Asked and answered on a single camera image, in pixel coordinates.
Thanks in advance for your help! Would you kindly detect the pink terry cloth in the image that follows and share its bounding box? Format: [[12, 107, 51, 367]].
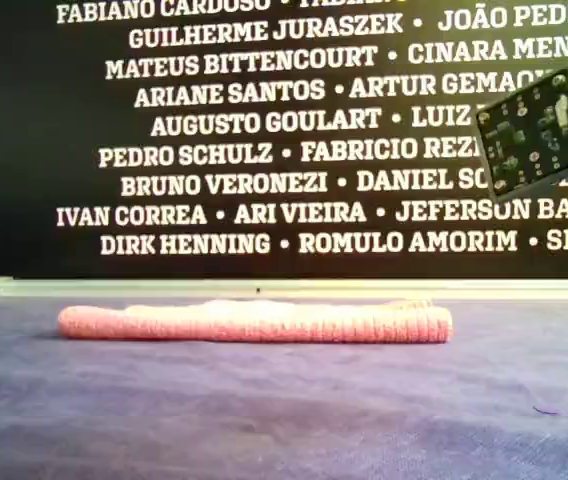
[[57, 298, 454, 346]]

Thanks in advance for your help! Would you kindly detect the blue nonwoven table cover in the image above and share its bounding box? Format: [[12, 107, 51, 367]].
[[0, 294, 568, 480]]

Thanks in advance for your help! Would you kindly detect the black banner with white names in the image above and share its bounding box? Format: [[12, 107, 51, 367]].
[[0, 0, 568, 281]]

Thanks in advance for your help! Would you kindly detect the aluminium table frame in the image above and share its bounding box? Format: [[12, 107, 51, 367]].
[[0, 276, 568, 303]]

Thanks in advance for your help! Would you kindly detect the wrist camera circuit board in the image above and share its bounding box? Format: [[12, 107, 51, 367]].
[[474, 68, 568, 197]]

